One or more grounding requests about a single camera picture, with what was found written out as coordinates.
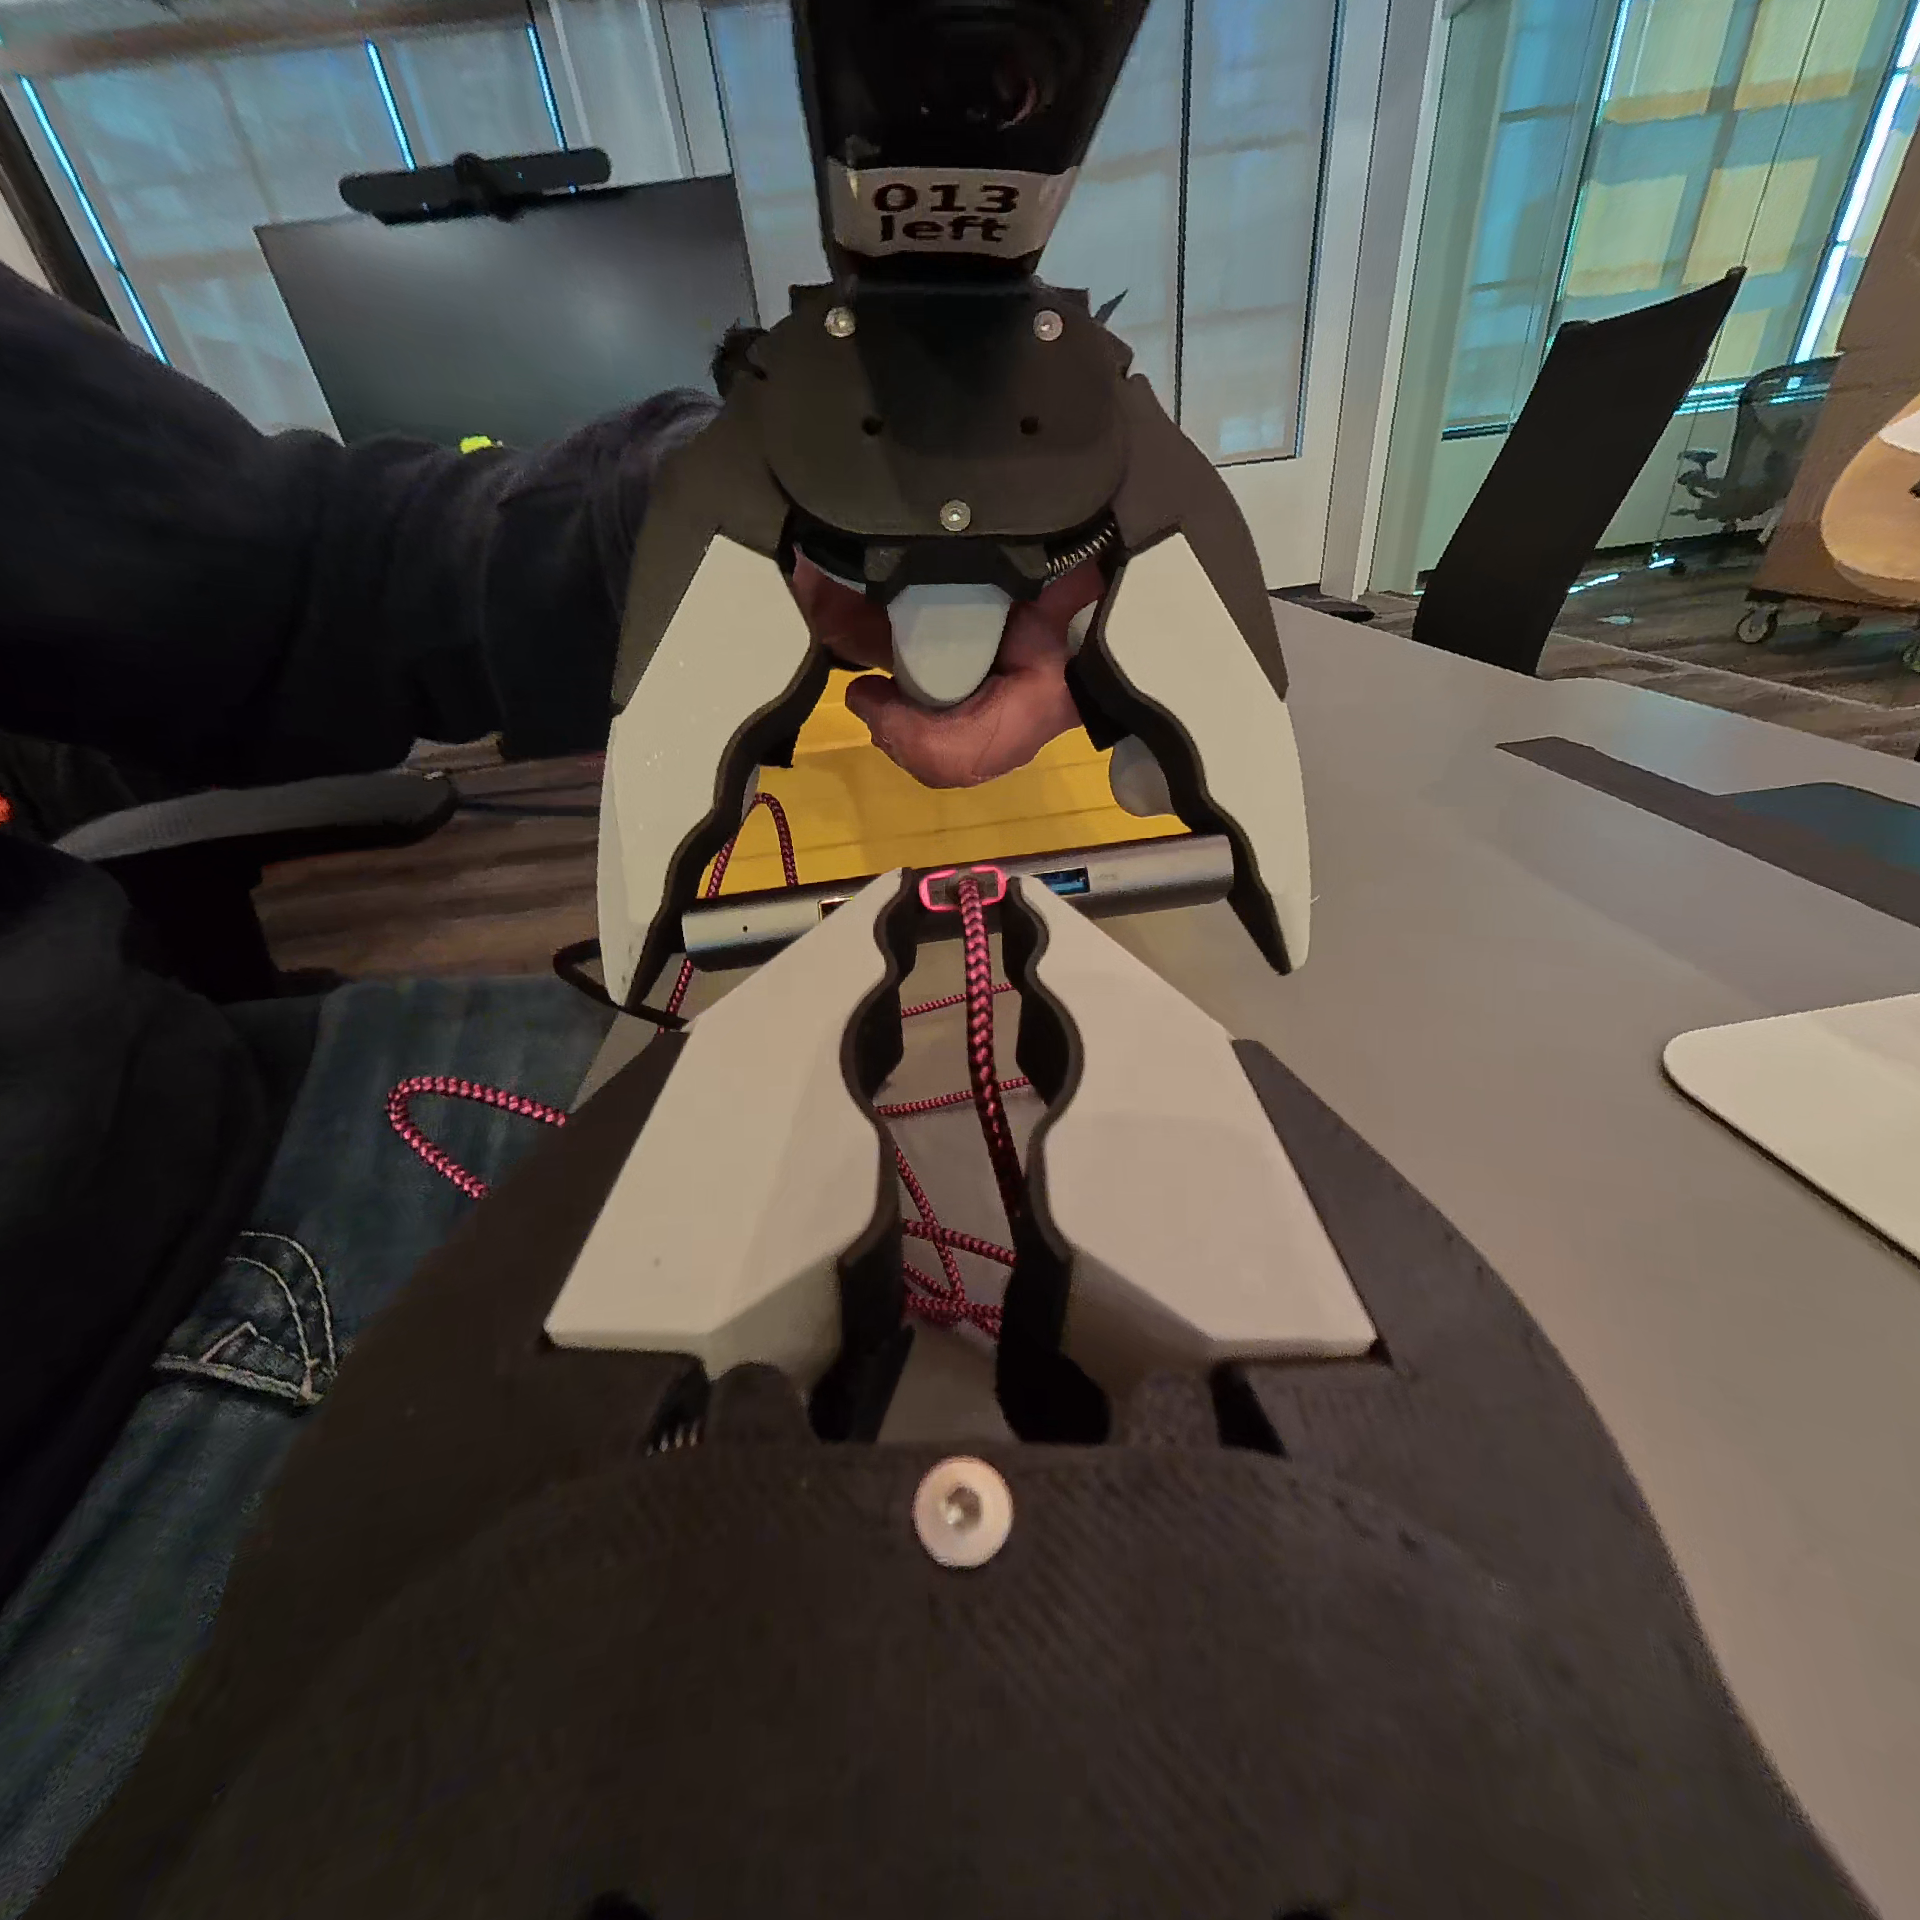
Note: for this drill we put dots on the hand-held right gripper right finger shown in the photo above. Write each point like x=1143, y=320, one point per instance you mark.
x=1200, y=1201

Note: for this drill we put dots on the person's left forearm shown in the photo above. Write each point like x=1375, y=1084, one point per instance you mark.
x=330, y=571

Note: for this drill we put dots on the black wall screen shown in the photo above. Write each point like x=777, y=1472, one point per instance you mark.
x=511, y=317

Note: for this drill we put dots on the yellow plastic bin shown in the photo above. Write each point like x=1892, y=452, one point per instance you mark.
x=900, y=827

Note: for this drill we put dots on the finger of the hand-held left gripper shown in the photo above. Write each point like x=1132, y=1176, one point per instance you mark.
x=677, y=750
x=1217, y=720

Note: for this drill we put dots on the grey usb hub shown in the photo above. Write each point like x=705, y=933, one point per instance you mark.
x=1157, y=876

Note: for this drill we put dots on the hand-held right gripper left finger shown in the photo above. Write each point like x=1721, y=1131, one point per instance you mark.
x=737, y=1201

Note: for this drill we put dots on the black video bar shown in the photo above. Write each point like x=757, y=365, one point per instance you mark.
x=480, y=181

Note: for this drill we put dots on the black chair armrest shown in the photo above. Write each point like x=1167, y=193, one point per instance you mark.
x=240, y=827

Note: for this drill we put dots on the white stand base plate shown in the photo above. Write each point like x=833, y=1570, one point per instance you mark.
x=1831, y=1110

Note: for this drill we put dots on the black office chair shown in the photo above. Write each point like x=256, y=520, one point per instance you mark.
x=1757, y=451
x=1560, y=481

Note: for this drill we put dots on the person's legs in jeans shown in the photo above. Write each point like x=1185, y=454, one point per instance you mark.
x=330, y=1201

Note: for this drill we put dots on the person's left hand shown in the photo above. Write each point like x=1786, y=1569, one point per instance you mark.
x=976, y=736

